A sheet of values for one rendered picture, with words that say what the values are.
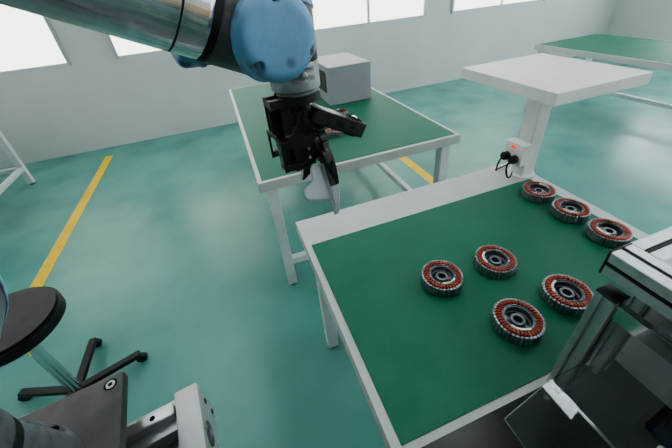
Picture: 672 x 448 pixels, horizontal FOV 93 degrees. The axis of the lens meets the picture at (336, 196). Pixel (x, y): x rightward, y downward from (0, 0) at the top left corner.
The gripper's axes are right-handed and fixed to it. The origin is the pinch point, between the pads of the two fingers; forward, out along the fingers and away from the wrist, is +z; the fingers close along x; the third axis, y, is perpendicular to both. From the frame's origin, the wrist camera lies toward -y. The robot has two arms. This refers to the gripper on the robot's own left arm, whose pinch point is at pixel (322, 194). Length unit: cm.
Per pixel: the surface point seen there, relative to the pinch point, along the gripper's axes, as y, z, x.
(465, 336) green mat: -25, 40, 19
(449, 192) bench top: -67, 40, -29
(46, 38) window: 114, -9, -416
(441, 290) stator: -27.5, 36.9, 7.8
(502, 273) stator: -46, 37, 12
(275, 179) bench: -11, 40, -81
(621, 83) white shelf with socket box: -90, -4, 4
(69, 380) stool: 98, 101, -75
